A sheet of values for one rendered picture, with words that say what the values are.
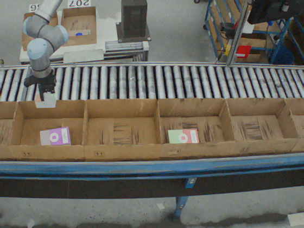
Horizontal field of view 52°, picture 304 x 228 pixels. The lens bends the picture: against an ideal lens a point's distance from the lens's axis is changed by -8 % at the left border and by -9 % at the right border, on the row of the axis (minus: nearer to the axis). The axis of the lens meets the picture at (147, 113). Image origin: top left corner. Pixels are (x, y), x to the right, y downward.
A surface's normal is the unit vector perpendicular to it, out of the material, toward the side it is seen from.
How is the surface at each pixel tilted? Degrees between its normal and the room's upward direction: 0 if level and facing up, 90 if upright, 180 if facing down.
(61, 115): 89
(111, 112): 89
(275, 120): 0
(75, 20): 1
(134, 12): 90
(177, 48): 0
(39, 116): 89
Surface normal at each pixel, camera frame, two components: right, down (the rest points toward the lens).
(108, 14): 0.06, -0.60
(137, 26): 0.15, 0.80
